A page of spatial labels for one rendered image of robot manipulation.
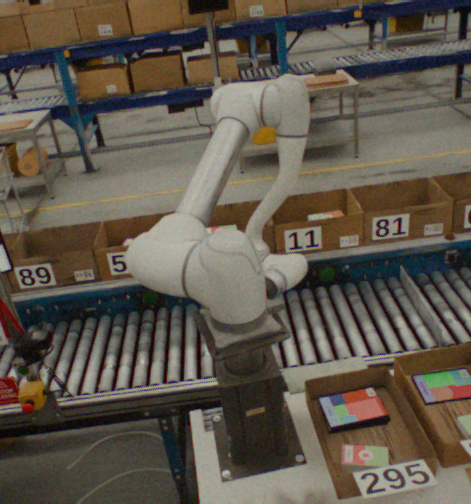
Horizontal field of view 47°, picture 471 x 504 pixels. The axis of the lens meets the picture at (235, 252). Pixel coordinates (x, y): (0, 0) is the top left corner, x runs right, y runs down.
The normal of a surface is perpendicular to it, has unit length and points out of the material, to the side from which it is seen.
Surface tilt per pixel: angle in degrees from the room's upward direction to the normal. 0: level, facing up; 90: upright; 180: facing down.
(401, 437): 0
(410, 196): 89
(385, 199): 89
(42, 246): 90
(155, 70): 88
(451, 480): 0
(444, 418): 2
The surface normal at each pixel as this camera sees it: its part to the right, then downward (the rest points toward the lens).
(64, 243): 0.06, 0.47
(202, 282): -0.52, 0.36
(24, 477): -0.12, -0.86
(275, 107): -0.29, 0.29
